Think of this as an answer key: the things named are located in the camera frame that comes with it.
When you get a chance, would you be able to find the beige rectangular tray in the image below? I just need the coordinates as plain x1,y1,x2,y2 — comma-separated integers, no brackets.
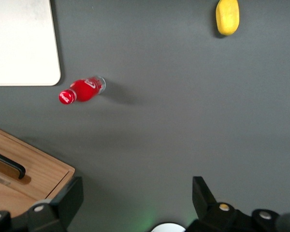
0,0,62,87

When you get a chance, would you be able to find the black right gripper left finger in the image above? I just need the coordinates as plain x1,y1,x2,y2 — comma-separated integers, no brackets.
0,176,84,232

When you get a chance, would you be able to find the black drawer handle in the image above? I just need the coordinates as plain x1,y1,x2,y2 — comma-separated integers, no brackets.
0,149,27,180

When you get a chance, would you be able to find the wooden drawer cabinet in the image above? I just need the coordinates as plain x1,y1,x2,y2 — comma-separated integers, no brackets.
0,125,76,218

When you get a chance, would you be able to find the yellow lemon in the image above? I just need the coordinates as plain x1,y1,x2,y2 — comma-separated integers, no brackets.
216,0,240,36

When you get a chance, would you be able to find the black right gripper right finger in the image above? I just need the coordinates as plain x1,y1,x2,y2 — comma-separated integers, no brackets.
186,176,281,232

